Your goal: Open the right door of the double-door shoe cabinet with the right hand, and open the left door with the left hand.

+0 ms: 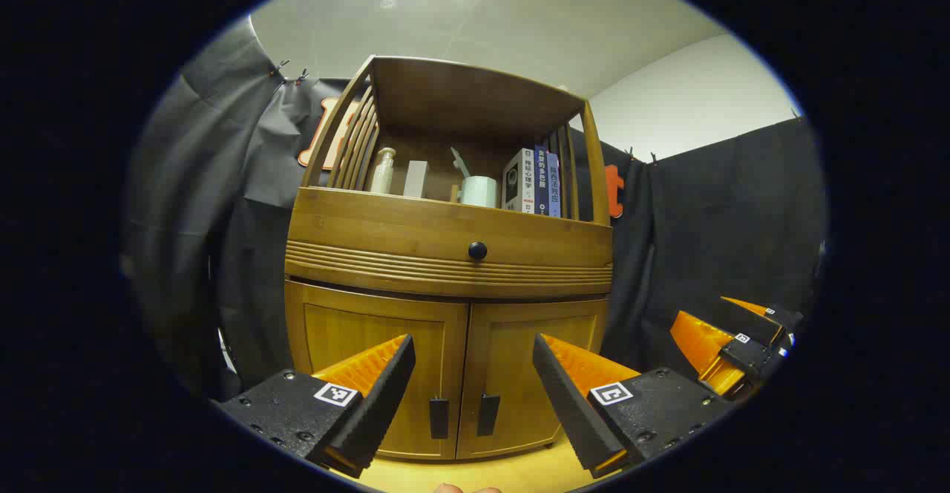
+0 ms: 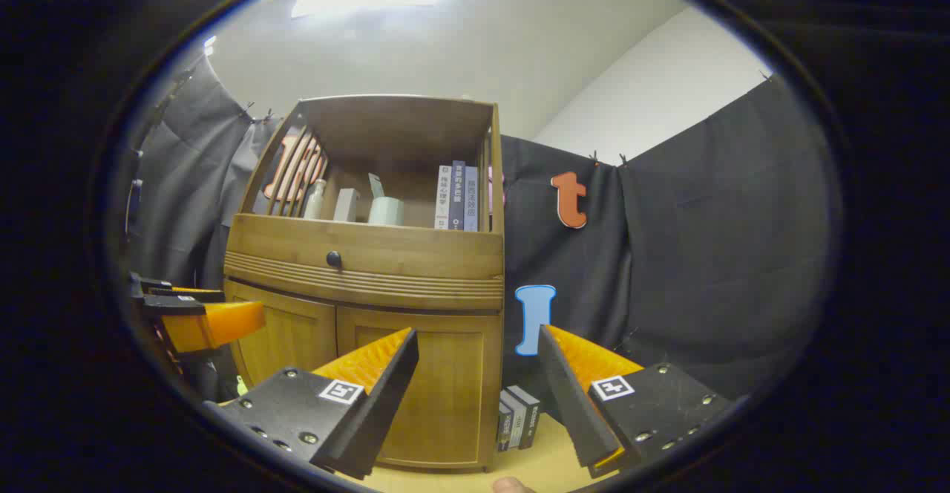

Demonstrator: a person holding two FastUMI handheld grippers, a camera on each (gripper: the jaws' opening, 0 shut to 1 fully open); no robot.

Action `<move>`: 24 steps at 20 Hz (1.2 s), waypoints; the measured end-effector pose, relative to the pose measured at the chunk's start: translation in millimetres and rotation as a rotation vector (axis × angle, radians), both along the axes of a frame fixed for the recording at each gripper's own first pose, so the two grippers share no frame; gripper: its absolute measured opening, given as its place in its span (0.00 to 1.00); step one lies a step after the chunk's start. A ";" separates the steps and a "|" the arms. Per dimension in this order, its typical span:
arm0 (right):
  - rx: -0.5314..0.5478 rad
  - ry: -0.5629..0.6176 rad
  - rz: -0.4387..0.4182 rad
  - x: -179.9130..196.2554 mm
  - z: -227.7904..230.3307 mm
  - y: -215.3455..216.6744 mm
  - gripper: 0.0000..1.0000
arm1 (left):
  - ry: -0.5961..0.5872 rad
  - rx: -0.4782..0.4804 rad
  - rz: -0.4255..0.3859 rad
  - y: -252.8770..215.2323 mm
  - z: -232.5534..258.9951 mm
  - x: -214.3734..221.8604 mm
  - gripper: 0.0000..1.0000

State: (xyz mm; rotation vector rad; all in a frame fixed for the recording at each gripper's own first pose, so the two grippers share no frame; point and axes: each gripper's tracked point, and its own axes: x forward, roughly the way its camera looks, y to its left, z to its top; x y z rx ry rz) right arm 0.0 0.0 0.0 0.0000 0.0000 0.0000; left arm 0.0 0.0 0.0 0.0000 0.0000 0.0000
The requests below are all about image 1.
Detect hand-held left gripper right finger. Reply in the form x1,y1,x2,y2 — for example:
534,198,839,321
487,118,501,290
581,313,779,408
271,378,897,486
531,333,736,479

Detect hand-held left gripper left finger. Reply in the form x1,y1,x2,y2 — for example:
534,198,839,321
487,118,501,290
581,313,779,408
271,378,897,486
214,333,416,479

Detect wooden cabinet door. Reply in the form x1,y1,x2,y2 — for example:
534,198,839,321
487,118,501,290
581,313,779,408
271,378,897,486
286,279,470,461
456,298,609,460

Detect wooden double-door shoe cabinet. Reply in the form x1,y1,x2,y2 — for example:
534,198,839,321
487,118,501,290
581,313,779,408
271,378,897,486
284,55,615,463

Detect black backdrop cloth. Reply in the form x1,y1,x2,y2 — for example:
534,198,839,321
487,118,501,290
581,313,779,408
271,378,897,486
122,18,828,405

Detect wooden drawer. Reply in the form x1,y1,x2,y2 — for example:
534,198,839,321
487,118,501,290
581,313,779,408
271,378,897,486
288,186,615,270

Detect small white box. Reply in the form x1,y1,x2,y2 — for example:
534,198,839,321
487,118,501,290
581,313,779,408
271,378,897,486
403,160,429,199

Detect light blue book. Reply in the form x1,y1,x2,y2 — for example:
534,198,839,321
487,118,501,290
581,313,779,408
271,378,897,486
547,152,562,218

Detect beige bottle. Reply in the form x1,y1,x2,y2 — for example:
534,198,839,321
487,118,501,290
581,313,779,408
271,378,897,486
369,147,397,195

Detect white cup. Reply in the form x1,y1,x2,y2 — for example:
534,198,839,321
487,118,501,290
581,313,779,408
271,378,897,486
460,175,498,209

